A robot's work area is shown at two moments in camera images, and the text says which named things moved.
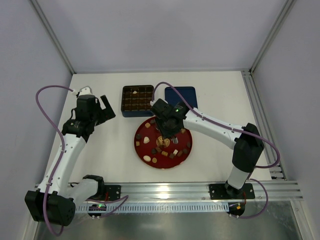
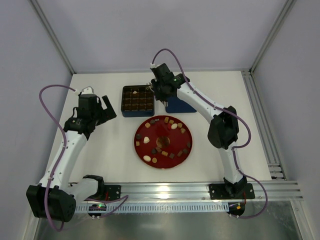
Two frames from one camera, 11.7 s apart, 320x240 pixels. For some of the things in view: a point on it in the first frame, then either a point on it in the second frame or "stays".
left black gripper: [105, 115] stays
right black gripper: [169, 130] -> [161, 92]
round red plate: [157, 151] stays
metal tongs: [175, 140] -> [149, 86]
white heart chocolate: [146, 140] stays
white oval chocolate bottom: [147, 158] stays
